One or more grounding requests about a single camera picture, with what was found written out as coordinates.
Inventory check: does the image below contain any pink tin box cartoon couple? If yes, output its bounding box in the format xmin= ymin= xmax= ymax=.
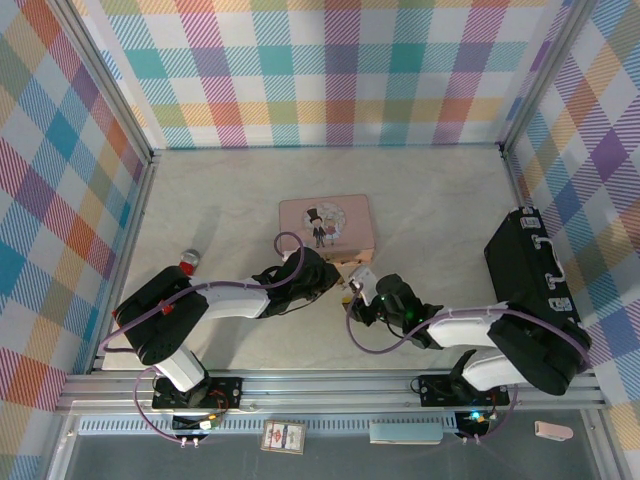
xmin=277 ymin=193 xmax=376 ymax=267

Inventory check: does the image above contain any red and silver small object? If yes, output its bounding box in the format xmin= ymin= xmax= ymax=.
xmin=178 ymin=248 xmax=203 ymax=276

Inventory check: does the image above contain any light blue flat box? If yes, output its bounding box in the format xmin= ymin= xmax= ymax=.
xmin=368 ymin=421 xmax=444 ymax=446

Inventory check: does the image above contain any black carrying case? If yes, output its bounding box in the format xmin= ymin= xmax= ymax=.
xmin=483 ymin=205 xmax=584 ymax=326

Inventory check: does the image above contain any playing card box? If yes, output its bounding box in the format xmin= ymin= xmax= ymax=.
xmin=258 ymin=419 xmax=307 ymax=455

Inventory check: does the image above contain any small pink case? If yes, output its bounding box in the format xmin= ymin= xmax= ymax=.
xmin=533 ymin=420 xmax=574 ymax=443

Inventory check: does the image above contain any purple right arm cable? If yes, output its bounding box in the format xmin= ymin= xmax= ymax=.
xmin=345 ymin=287 xmax=591 ymax=374

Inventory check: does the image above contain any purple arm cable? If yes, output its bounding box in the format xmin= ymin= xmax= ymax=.
xmin=101 ymin=232 xmax=307 ymax=357
xmin=345 ymin=287 xmax=591 ymax=374

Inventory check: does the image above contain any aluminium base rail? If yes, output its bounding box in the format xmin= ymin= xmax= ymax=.
xmin=58 ymin=369 xmax=609 ymax=414

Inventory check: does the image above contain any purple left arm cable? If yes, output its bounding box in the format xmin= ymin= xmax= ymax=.
xmin=101 ymin=232 xmax=307 ymax=357

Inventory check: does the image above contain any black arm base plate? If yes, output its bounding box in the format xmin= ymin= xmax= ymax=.
xmin=151 ymin=375 xmax=245 ymax=410
xmin=417 ymin=373 xmax=511 ymax=408

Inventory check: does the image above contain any slotted grey cable duct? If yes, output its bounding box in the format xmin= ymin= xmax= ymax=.
xmin=77 ymin=413 xmax=461 ymax=434

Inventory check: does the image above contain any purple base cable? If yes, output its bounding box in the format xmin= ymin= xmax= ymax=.
xmin=459 ymin=384 xmax=519 ymax=446
xmin=134 ymin=367 xmax=201 ymax=447

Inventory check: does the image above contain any aluminium frame post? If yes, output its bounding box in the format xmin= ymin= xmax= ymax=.
xmin=497 ymin=0 xmax=601 ymax=211
xmin=49 ymin=0 xmax=162 ymax=376

